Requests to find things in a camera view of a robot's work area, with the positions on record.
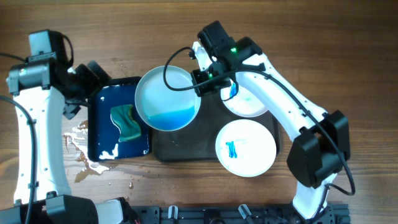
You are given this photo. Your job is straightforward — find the blue water tray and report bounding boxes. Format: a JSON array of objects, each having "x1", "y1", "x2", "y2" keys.
[{"x1": 88, "y1": 77, "x2": 151, "y2": 162}]

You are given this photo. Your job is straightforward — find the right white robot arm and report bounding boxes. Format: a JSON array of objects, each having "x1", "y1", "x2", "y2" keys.
[{"x1": 190, "y1": 21, "x2": 355, "y2": 221}]

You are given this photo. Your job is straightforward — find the white plate front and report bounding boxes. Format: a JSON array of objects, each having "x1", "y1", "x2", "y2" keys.
[{"x1": 215, "y1": 119, "x2": 277, "y2": 177}]

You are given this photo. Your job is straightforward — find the black mounting rail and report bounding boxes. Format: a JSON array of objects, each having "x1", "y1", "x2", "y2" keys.
[{"x1": 132, "y1": 203, "x2": 351, "y2": 224}]

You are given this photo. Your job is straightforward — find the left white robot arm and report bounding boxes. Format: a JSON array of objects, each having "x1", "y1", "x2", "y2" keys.
[{"x1": 1, "y1": 29, "x2": 139, "y2": 223}]

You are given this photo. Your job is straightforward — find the white plate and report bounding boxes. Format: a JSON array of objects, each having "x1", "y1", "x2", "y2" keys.
[
  {"x1": 134, "y1": 66, "x2": 201, "y2": 131},
  {"x1": 215, "y1": 119, "x2": 277, "y2": 177},
  {"x1": 220, "y1": 81, "x2": 268, "y2": 118}
]

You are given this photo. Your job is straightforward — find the white plate back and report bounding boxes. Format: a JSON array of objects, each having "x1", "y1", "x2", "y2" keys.
[{"x1": 220, "y1": 81, "x2": 268, "y2": 118}]

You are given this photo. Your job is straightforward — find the green yellow sponge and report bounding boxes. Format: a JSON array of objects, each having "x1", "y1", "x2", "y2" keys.
[{"x1": 110, "y1": 105, "x2": 141, "y2": 142}]

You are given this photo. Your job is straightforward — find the dark brown serving tray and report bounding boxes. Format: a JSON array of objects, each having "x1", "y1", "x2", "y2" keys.
[{"x1": 151, "y1": 86, "x2": 280, "y2": 162}]

